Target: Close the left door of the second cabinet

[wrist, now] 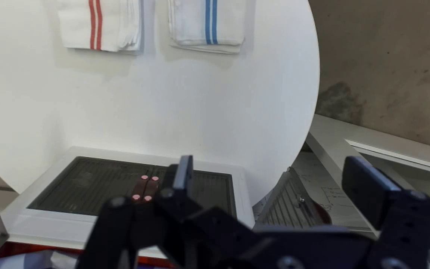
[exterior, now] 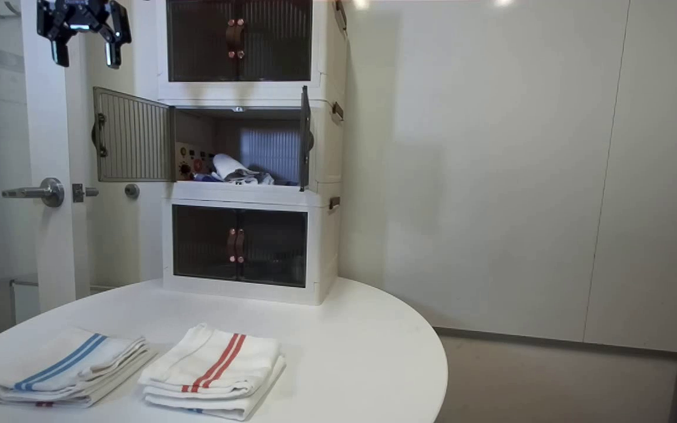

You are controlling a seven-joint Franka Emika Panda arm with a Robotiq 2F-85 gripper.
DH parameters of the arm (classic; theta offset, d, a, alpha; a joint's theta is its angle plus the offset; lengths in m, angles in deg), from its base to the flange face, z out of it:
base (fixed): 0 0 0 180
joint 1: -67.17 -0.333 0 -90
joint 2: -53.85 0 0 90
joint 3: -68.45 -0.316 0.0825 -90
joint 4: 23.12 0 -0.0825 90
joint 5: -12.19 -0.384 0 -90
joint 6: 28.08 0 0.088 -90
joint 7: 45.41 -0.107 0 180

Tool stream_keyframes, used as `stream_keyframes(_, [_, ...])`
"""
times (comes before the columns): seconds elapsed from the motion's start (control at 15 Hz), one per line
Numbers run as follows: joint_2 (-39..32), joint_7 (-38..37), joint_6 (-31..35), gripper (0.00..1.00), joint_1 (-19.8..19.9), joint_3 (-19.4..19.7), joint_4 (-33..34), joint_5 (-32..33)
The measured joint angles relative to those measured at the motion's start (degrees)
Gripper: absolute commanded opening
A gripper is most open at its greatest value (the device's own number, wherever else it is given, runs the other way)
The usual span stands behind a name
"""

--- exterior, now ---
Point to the round silver wall knob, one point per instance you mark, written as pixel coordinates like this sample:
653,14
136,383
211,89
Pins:
131,191

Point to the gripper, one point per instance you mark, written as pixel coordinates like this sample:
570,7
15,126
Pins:
86,12

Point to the ribbed dark cabinet door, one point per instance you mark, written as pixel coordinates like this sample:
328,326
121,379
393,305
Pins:
304,117
136,138
274,249
200,244
197,41
277,41

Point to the silver door latch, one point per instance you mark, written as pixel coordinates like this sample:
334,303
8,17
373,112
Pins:
80,192

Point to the silver wall hooks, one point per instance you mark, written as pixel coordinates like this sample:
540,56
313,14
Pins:
0,7

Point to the white room door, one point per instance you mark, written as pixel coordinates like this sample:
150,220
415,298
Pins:
50,117

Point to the white stacked storage cabinet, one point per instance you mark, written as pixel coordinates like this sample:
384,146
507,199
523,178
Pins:
327,153

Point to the crumpled white cloth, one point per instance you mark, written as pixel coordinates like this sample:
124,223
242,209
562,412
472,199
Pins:
230,167

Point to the beige box with knobs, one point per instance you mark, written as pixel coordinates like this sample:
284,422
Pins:
188,160

